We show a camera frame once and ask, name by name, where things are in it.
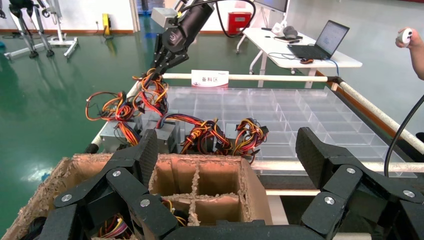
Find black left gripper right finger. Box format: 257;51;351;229
295;127;424;240

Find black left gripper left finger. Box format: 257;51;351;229
39;129;180;240

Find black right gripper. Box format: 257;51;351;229
151;1;216;77

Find grey power supply orange cables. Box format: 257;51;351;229
131;67;181;133

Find white handheld controller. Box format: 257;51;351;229
396;28;414;45

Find person forearm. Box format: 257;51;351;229
409;43;424;81

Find person hand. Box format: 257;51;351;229
395;27;417;51

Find clear plastic divided tray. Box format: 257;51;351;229
139;85;418;178

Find white sign red text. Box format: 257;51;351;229
191;69;230;89

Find blue pallet stack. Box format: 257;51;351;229
136;0;166;16

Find brown divided cardboard box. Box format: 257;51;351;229
0;152;273;240

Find red cabinet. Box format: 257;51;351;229
227;11;253;36

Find white office desk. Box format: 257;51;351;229
235;27;364;89

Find white desktop device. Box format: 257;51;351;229
270;20;286;37

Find black laptop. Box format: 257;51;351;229
287;19;351;61

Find black notebook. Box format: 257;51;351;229
274;34;304;44

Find grey round desk object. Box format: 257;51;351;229
282;25;299;40

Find black legged robot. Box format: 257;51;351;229
8;0;56;60

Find grey power supply arched cable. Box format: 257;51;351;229
140;113;233;157

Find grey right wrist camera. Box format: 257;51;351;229
150;7;180;28

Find grey power supply looped cables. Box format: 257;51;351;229
85;91;144;154

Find black hanging cable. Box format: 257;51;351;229
384;94;424;178

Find power supply multicolour cables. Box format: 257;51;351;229
161;198;187;227

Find grey power supply bundled cables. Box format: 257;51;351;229
225;117;270;166

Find power supply purple red cables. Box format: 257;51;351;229
99;214;129;239

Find blue desk cable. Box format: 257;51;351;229
326;58;341;77

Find white stand frame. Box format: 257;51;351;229
3;0;80;60

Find power supply black cables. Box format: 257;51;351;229
19;216;47;240

